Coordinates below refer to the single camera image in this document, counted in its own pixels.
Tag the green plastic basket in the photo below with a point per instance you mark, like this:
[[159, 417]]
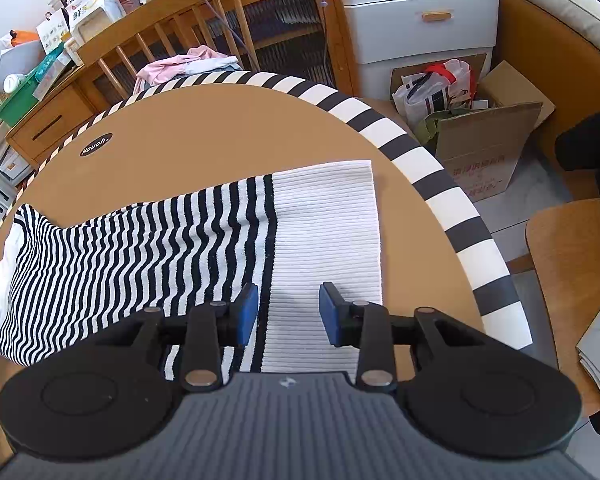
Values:
[[17, 105]]

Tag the wooden chair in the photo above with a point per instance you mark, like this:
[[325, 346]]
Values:
[[565, 270], [145, 25]]

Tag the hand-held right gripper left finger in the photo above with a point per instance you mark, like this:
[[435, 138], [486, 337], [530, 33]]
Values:
[[247, 315]]

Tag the beige sofa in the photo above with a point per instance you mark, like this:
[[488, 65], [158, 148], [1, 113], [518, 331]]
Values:
[[555, 10]]

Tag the white milk powder bag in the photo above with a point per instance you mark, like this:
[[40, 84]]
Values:
[[92, 10]]

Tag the teal packet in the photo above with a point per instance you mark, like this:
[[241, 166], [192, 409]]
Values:
[[52, 62]]

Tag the grey paper bag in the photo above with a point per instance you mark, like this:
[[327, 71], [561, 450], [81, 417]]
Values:
[[20, 60]]

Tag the red white plastic bag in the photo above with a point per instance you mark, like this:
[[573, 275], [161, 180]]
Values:
[[430, 95]]

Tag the white printed paper bag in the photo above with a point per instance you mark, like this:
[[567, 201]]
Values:
[[52, 30]]

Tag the large cardboard box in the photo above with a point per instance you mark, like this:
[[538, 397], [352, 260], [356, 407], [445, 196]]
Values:
[[480, 150]]

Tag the white plastic drawer cabinet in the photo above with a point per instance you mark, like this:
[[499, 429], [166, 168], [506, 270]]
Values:
[[420, 40]]

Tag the white plastic bottle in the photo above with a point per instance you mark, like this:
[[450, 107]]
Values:
[[12, 82]]

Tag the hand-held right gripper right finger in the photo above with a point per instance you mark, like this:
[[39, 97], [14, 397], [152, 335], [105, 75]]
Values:
[[330, 315]]

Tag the wooden sideboard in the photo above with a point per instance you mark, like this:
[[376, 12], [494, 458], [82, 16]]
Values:
[[45, 120]]

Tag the black white striped sweater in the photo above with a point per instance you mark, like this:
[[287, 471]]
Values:
[[130, 260]]

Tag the pink garment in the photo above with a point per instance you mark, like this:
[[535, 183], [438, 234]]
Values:
[[165, 67]]

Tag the orange pouch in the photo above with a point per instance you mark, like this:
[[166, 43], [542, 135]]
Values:
[[22, 37]]

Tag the black oval sticker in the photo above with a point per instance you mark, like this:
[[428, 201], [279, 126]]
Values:
[[96, 144]]

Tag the black cloth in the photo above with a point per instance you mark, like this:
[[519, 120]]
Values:
[[590, 150]]

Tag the green bag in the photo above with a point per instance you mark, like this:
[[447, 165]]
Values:
[[430, 130]]

